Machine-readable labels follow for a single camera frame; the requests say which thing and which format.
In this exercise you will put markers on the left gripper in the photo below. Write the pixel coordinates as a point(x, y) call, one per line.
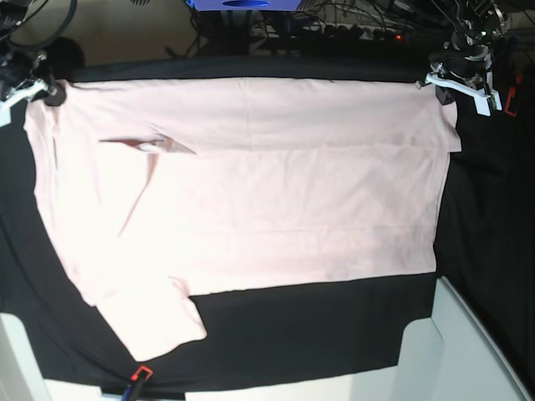
point(470, 65)

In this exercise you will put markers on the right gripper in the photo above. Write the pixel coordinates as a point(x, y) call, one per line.
point(20, 71)

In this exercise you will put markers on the pink T-shirt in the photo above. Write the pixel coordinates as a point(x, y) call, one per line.
point(153, 192)

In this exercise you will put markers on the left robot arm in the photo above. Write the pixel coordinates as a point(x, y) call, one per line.
point(473, 23)

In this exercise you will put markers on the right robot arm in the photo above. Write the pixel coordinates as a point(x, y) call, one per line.
point(14, 14)

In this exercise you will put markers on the red black clamp right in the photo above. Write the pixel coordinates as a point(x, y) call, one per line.
point(513, 96)

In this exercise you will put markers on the red black clamp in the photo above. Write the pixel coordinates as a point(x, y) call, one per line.
point(137, 381)
point(513, 96)

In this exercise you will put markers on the black power strip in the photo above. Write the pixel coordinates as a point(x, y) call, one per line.
point(321, 30)

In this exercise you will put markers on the black table cloth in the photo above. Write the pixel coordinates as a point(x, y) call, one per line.
point(485, 246)

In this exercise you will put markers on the red black clamp bottom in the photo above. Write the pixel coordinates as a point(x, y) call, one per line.
point(137, 381)

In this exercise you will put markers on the white camera bracket right arm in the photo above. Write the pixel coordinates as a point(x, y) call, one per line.
point(38, 90)

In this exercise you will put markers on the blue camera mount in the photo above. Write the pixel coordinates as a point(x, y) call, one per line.
point(221, 5)

